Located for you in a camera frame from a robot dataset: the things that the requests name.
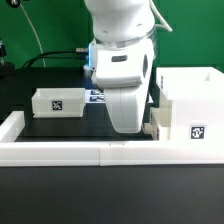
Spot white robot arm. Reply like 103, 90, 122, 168
84, 0, 155, 133

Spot white drawer cabinet box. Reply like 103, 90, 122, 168
156, 67, 224, 141

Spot white drawer tray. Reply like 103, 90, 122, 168
143, 108, 171, 141
31, 88, 85, 118

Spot grey thin cable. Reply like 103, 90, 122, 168
19, 4, 47, 68

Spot white U-shaped frame wall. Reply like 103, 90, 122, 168
0, 111, 224, 167

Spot white fiducial marker sheet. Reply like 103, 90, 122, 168
84, 88, 155, 104

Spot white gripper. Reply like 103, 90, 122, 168
104, 81, 149, 133

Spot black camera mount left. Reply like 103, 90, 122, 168
0, 38, 15, 78

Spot white front drawer tray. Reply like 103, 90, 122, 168
143, 108, 171, 141

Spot black cable bundle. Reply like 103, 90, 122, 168
21, 47, 90, 69

